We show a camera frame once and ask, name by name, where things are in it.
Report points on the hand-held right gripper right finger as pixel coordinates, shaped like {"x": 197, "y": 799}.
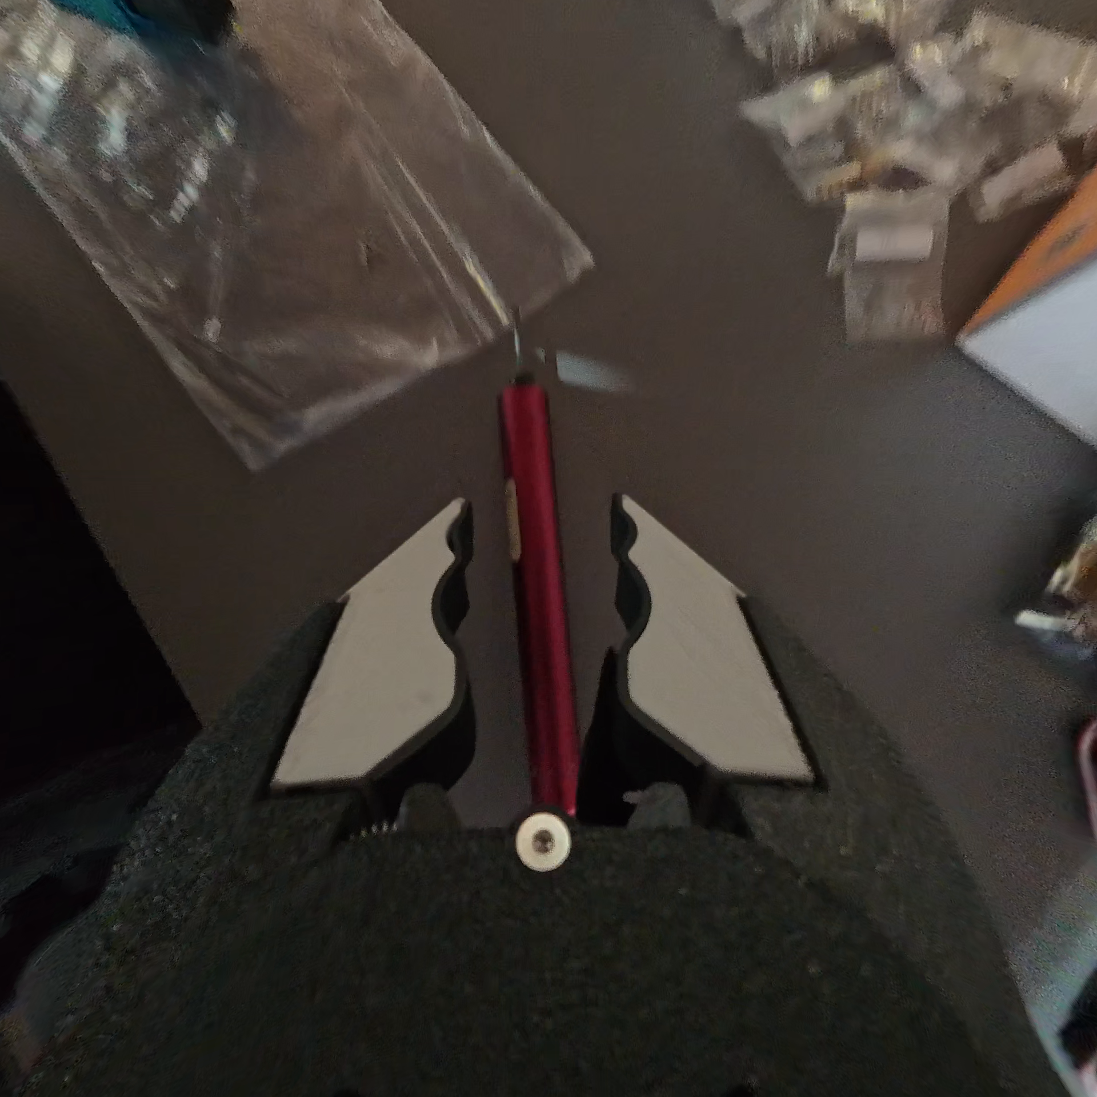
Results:
{"x": 711, "y": 686}

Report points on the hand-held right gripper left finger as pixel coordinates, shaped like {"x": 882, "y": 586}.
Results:
{"x": 377, "y": 686}

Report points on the red electric screwdriver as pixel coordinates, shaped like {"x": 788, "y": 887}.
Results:
{"x": 536, "y": 557}

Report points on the clear plastic bag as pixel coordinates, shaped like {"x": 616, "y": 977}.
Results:
{"x": 299, "y": 257}

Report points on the orange and white box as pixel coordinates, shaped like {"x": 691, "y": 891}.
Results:
{"x": 1054, "y": 343}

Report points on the pile of small screw bags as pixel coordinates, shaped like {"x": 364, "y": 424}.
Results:
{"x": 891, "y": 171}

